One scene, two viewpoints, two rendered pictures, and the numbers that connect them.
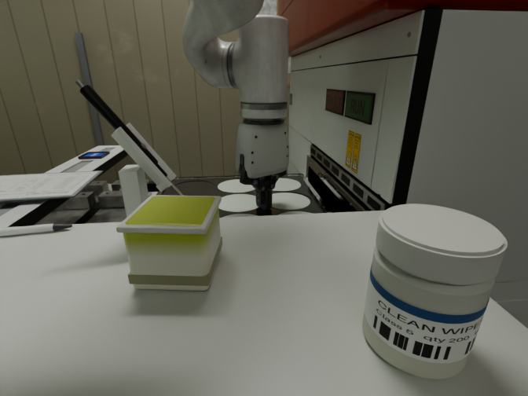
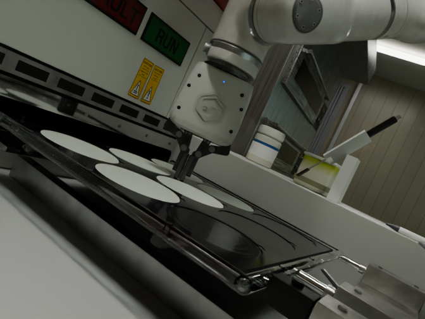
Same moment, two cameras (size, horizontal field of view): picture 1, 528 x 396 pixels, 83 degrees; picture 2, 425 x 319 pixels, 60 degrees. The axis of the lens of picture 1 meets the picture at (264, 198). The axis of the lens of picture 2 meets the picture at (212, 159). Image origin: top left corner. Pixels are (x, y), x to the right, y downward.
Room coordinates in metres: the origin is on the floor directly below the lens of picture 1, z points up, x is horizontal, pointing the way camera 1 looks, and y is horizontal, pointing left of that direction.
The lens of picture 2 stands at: (0.99, 0.35, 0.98)
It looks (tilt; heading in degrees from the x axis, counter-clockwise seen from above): 3 degrees down; 216
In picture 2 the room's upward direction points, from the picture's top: 25 degrees clockwise
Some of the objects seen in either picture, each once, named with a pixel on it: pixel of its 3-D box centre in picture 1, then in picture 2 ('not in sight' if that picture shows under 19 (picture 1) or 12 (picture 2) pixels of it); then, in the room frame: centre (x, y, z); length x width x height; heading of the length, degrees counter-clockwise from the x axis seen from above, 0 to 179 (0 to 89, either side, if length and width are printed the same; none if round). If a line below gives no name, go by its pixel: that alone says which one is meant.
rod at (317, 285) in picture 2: not in sight; (314, 283); (0.63, 0.26, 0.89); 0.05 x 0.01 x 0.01; 96
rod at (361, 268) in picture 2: not in sight; (352, 263); (0.39, 0.24, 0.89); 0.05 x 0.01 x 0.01; 96
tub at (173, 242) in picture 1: (177, 240); (320, 175); (0.25, 0.08, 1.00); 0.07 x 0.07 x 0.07; 88
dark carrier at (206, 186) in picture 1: (239, 203); (189, 193); (0.59, 0.05, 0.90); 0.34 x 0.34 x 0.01; 6
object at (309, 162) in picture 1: (331, 198); (87, 137); (0.63, -0.15, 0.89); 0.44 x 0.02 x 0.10; 6
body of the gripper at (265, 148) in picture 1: (263, 144); (214, 101); (0.56, 0.00, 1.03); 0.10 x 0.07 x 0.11; 127
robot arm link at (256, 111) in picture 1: (265, 111); (230, 62); (0.56, 0.00, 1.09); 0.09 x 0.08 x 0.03; 127
